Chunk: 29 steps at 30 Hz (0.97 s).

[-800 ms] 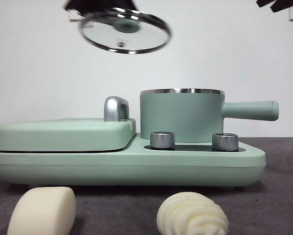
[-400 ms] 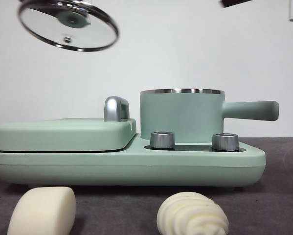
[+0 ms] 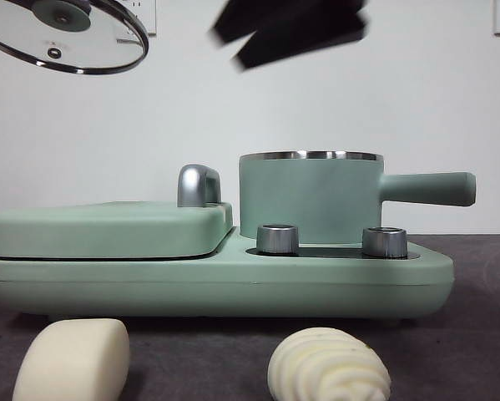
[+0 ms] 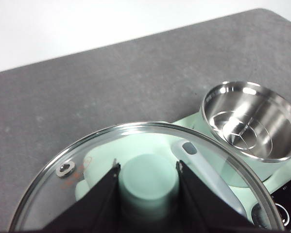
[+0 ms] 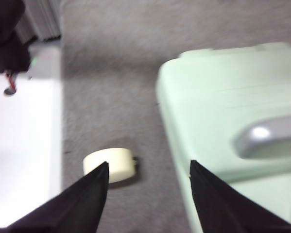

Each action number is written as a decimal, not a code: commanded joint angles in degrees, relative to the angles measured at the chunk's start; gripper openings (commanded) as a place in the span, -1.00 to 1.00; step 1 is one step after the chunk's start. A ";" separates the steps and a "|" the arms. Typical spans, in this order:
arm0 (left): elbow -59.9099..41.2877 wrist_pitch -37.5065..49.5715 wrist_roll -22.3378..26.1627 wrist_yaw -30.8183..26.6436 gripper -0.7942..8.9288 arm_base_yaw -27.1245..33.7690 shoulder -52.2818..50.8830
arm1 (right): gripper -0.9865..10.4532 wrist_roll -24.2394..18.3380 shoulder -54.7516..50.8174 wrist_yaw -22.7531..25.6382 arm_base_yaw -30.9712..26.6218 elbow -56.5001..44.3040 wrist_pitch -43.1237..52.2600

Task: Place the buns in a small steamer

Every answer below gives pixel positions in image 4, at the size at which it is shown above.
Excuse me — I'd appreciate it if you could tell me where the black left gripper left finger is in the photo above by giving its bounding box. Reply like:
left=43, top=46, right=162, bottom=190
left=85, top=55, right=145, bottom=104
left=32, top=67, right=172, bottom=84
left=42, top=158, right=121, bottom=233

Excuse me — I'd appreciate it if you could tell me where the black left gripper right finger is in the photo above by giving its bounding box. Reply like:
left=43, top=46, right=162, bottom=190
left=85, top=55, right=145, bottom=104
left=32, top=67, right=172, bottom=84
left=175, top=160, right=267, bottom=233

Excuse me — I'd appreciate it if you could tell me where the glass pot lid green knob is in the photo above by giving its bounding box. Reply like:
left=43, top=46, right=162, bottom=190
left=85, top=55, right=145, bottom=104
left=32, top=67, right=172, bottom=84
left=9, top=121, right=286, bottom=233

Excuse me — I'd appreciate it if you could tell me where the silver control knob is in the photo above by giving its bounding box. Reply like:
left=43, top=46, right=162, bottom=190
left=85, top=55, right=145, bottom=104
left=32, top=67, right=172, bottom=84
left=273, top=202, right=291, bottom=230

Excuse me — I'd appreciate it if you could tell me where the mint green breakfast maker base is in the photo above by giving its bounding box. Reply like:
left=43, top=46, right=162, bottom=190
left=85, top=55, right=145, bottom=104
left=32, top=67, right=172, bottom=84
left=171, top=114, right=291, bottom=233

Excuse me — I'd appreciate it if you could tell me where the steel wire steaming rack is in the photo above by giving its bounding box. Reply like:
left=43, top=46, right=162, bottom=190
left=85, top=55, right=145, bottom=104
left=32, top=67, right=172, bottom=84
left=212, top=110, right=274, bottom=156

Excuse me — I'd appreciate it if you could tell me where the mint green handled pot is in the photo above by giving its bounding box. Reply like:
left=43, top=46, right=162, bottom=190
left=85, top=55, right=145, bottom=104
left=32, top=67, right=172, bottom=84
left=199, top=80, right=291, bottom=188

